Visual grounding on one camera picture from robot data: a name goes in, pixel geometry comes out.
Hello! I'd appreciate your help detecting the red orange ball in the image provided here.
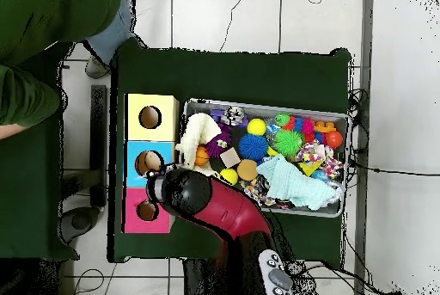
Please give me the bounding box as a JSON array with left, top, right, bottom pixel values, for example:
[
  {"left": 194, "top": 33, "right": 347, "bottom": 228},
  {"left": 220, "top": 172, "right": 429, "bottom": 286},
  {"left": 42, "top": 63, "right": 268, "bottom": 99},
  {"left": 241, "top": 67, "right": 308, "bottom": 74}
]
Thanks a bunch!
[{"left": 325, "top": 130, "right": 345, "bottom": 149}]

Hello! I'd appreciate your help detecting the blue spiky eyed toy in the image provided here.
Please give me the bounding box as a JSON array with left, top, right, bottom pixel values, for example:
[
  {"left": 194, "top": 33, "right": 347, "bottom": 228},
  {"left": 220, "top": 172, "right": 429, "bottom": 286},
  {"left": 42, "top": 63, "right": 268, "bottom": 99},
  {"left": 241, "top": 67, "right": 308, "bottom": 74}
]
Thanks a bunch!
[{"left": 237, "top": 132, "right": 270, "bottom": 163}]

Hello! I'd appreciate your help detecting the cream knit cloth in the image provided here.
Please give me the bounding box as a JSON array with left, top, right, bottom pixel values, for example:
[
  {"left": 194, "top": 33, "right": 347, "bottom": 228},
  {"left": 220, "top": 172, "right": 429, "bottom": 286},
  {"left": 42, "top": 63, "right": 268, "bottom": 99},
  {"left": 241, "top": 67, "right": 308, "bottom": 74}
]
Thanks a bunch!
[{"left": 174, "top": 112, "right": 224, "bottom": 177}]

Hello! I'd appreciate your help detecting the rainbow spiky caterpillar toy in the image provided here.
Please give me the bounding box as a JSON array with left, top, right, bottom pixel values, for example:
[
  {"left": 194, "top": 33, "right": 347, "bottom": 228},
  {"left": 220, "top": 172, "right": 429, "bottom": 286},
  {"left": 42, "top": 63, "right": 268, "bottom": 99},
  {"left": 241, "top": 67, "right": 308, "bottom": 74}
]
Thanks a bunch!
[{"left": 274, "top": 112, "right": 327, "bottom": 144}]

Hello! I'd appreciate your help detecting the dark green table cloth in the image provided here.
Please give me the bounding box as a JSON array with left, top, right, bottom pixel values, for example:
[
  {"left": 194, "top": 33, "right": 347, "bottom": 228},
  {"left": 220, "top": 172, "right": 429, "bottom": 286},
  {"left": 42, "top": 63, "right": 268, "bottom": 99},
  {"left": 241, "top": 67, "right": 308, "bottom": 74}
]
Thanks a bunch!
[{"left": 107, "top": 38, "right": 352, "bottom": 264}]

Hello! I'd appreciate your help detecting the person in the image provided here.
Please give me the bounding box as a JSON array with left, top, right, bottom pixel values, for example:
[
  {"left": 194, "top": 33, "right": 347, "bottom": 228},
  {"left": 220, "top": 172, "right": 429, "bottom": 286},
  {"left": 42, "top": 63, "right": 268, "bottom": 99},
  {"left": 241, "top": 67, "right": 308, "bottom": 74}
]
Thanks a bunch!
[{"left": 0, "top": 0, "right": 138, "bottom": 139}]

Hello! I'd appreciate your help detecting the light blue knit cloth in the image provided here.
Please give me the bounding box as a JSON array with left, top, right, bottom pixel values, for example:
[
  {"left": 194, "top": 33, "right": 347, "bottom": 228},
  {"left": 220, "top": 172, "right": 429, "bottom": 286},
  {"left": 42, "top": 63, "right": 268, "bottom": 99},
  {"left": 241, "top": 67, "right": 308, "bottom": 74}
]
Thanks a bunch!
[{"left": 256, "top": 154, "right": 341, "bottom": 211}]

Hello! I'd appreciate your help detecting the black upright panel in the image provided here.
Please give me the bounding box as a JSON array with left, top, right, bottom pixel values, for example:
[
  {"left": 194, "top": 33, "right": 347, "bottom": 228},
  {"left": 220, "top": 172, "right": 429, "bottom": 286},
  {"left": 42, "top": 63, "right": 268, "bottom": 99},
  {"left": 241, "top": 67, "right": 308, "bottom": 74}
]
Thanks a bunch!
[{"left": 89, "top": 84, "right": 108, "bottom": 208}]

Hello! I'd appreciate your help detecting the purple spiky eyed toy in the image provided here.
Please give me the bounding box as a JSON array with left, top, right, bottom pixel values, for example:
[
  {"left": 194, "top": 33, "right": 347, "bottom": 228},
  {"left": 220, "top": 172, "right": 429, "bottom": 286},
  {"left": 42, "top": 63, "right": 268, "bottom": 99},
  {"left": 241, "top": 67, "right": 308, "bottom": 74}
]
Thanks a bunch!
[{"left": 205, "top": 126, "right": 233, "bottom": 158}]

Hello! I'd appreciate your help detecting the green covered side table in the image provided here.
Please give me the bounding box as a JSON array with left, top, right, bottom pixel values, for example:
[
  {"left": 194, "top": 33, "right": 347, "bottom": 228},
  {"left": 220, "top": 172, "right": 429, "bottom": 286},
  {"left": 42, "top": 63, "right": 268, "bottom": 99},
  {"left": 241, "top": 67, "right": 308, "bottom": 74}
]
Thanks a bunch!
[{"left": 0, "top": 41, "right": 80, "bottom": 262}]

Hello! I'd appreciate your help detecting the clear mesh bin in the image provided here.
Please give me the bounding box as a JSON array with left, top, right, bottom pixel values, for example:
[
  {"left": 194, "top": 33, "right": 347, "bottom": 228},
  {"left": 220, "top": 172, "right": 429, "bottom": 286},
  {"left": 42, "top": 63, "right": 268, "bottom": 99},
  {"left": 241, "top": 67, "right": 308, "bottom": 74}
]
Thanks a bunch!
[{"left": 174, "top": 98, "right": 351, "bottom": 219}]

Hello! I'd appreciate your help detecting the person's hand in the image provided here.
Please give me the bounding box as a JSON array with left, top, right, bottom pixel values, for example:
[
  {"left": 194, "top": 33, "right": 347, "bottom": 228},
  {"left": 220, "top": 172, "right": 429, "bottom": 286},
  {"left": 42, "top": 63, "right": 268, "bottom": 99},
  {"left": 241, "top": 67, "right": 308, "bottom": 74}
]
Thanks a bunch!
[{"left": 0, "top": 123, "right": 29, "bottom": 140}]

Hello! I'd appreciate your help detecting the wooden cube block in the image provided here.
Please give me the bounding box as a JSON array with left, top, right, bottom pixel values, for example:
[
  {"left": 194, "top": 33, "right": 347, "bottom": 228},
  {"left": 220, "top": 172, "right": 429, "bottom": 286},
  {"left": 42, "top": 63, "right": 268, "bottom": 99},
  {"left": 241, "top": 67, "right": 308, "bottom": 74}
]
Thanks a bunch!
[{"left": 219, "top": 147, "right": 242, "bottom": 169}]

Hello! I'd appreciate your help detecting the orange toy basketball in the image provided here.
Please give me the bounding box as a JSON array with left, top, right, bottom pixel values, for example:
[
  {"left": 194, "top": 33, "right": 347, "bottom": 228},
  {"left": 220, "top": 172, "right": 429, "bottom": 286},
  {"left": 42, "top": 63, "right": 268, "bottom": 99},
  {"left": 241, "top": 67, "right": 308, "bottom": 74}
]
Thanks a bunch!
[{"left": 194, "top": 145, "right": 211, "bottom": 167}]

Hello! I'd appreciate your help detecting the wooden box with three holes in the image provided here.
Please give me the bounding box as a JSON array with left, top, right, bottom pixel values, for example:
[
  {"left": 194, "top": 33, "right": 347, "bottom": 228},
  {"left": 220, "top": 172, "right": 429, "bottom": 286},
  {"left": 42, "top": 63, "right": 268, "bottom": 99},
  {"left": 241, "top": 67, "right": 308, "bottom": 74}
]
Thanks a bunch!
[{"left": 120, "top": 93, "right": 180, "bottom": 235}]

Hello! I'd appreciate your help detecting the grey round base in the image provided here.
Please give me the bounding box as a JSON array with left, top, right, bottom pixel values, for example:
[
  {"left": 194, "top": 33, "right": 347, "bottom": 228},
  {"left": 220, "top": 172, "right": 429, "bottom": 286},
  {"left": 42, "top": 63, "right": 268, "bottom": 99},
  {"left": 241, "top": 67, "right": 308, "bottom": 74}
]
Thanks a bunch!
[{"left": 59, "top": 205, "right": 101, "bottom": 244}]

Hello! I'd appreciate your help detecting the yellow ball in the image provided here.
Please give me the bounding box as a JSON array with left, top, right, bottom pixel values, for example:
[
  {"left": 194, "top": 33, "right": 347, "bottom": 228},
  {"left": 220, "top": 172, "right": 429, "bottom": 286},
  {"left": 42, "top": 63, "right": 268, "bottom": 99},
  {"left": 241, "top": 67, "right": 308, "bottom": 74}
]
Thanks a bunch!
[
  {"left": 219, "top": 168, "right": 239, "bottom": 187},
  {"left": 246, "top": 117, "right": 267, "bottom": 137}
]

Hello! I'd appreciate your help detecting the plain green spiky ball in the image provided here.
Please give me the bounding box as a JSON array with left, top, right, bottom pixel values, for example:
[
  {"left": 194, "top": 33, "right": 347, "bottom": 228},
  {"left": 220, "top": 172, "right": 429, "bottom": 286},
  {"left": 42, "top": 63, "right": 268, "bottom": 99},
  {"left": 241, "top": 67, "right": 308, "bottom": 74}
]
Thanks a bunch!
[{"left": 273, "top": 128, "right": 304, "bottom": 157}]

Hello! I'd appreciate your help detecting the orange round sponge disc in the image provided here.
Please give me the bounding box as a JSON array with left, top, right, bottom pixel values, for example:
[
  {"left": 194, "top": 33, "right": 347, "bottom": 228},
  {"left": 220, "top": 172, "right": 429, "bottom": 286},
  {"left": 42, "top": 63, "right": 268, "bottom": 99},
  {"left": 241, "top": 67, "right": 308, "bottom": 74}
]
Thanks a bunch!
[{"left": 235, "top": 158, "right": 259, "bottom": 181}]

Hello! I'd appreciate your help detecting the black cable bundle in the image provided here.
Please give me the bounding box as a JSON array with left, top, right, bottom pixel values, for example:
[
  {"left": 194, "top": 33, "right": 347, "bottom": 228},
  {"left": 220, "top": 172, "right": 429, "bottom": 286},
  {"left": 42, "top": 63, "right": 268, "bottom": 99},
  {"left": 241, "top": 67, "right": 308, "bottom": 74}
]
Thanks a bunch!
[{"left": 346, "top": 87, "right": 370, "bottom": 153}]

